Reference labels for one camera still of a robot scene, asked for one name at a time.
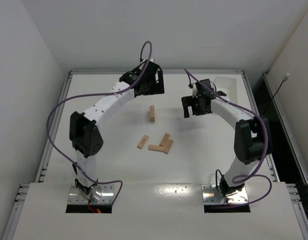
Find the white plastic box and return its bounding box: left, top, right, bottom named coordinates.
left=214, top=76, right=238, bottom=104

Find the wood block six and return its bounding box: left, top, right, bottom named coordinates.
left=149, top=105, right=156, bottom=123

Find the wood block five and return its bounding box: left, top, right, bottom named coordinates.
left=137, top=134, right=149, bottom=149

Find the wood block seven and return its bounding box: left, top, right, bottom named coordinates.
left=148, top=144, right=165, bottom=152

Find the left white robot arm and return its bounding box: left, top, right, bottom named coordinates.
left=69, top=61, right=165, bottom=196

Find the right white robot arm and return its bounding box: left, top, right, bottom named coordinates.
left=181, top=79, right=272, bottom=196

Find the wood block three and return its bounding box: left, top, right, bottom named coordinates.
left=159, top=133, right=170, bottom=147

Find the wood block four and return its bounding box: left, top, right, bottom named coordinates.
left=163, top=139, right=174, bottom=154

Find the white front cover panel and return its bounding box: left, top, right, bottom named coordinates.
left=13, top=182, right=303, bottom=240

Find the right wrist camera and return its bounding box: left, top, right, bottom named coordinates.
left=188, top=83, right=198, bottom=98

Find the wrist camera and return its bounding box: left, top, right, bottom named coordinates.
left=188, top=83, right=198, bottom=98
left=140, top=57, right=155, bottom=64

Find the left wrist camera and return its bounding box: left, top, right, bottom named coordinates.
left=140, top=57, right=155, bottom=64

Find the black wall cable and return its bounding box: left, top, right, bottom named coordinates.
left=270, top=72, right=291, bottom=101

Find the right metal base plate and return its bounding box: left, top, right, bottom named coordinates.
left=201, top=184, right=249, bottom=206

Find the metal base plate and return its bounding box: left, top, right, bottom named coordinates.
left=67, top=184, right=114, bottom=205
left=201, top=184, right=249, bottom=206

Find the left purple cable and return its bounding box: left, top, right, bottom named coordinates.
left=45, top=41, right=124, bottom=206

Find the purple cable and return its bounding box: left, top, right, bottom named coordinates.
left=45, top=41, right=124, bottom=206
left=183, top=68, right=273, bottom=207

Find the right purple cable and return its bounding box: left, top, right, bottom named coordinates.
left=183, top=68, right=273, bottom=207

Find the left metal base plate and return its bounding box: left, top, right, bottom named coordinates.
left=67, top=184, right=114, bottom=205

